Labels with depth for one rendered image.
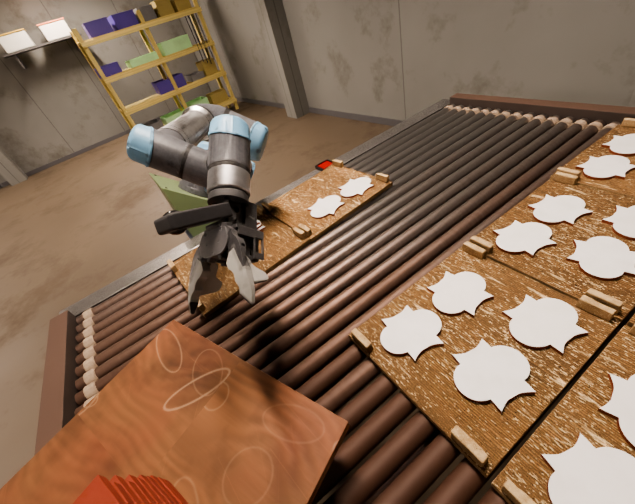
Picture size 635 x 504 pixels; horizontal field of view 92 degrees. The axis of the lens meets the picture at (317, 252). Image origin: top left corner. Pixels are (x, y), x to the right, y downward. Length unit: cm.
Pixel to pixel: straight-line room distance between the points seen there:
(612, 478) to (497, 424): 14
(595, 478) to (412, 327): 35
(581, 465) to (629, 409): 13
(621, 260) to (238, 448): 88
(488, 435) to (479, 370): 11
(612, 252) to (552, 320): 26
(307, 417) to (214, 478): 17
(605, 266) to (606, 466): 43
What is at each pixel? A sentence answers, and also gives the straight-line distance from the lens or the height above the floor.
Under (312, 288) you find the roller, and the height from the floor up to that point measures 92.
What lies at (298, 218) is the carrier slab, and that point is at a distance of 116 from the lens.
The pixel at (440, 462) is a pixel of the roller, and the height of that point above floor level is 92.
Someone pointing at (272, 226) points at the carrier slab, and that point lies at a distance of 117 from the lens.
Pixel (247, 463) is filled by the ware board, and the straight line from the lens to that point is 59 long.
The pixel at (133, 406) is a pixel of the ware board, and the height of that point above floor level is 104.
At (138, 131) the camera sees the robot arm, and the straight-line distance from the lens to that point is 71.
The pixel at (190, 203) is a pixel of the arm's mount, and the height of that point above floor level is 102.
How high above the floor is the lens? 156
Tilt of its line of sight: 40 degrees down
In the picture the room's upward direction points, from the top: 18 degrees counter-clockwise
